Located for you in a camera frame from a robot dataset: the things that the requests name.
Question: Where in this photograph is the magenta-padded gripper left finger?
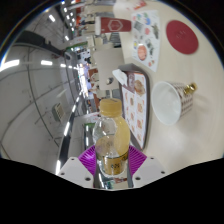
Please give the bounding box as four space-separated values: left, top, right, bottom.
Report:
57 146 101 190

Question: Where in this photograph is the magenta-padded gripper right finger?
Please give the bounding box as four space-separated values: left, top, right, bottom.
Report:
126 144 167 190

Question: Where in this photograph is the clear bottle with yellow cap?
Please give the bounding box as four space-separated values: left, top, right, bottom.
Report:
92 98 132 178

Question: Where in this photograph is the brown food tray, paper liner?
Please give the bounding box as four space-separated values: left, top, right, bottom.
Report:
117 63 153 150

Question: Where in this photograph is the ceiling air conditioner unit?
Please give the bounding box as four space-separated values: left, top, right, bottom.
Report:
51 102 66 122

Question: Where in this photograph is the crumpled white napkin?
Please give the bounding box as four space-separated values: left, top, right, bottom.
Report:
112 68 129 87

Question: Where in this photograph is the beige chair with round hole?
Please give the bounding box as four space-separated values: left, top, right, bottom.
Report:
90 46 126 92

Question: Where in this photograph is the group of ceiling lights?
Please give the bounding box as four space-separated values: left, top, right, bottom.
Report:
0 0 91 174

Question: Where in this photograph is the colourful printed paper sheet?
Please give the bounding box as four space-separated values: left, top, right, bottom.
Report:
130 9 161 73

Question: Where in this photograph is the flat round red coaster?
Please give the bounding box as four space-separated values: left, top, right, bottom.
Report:
165 19 200 55

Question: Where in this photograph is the red paper cup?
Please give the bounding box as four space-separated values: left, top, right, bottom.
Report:
95 16 133 36

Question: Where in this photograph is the white patterned mug, gold handle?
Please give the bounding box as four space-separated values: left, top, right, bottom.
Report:
151 80 198 126

